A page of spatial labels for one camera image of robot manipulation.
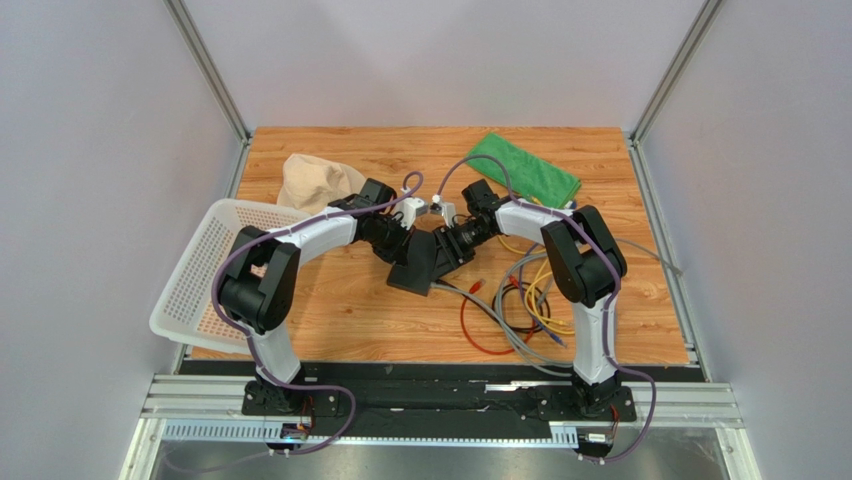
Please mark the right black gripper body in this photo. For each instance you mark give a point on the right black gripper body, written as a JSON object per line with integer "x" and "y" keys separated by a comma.
{"x": 447, "y": 246}

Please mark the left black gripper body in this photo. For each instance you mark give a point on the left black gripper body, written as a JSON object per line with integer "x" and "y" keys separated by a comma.
{"x": 387, "y": 239}

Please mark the black network switch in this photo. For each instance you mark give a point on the black network switch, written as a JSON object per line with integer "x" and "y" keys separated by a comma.
{"x": 415, "y": 278}

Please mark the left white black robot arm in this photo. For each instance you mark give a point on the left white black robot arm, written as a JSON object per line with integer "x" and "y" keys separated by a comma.
{"x": 253, "y": 290}

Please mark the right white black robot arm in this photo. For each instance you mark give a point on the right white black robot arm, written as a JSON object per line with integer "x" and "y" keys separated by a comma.
{"x": 586, "y": 264}

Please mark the green cloth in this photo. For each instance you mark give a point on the green cloth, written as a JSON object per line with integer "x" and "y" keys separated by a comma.
{"x": 531, "y": 177}

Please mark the beige cloth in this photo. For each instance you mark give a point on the beige cloth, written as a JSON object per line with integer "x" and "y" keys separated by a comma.
{"x": 310, "y": 183}

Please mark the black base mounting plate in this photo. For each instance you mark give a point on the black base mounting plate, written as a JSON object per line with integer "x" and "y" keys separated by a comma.
{"x": 442, "y": 401}

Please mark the white plastic basket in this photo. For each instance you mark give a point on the white plastic basket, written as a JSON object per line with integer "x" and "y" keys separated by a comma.
{"x": 184, "y": 312}

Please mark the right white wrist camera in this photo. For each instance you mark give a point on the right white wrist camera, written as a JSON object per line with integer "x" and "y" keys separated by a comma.
{"x": 447, "y": 210}

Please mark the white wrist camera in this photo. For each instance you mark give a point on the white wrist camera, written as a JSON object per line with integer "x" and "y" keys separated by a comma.
{"x": 407, "y": 211}
{"x": 447, "y": 210}

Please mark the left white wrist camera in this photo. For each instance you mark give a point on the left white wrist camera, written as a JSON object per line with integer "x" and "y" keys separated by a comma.
{"x": 407, "y": 211}

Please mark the aluminium frame rail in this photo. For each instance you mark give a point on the aluminium frame rail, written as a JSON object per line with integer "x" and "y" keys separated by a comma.
{"x": 208, "y": 408}

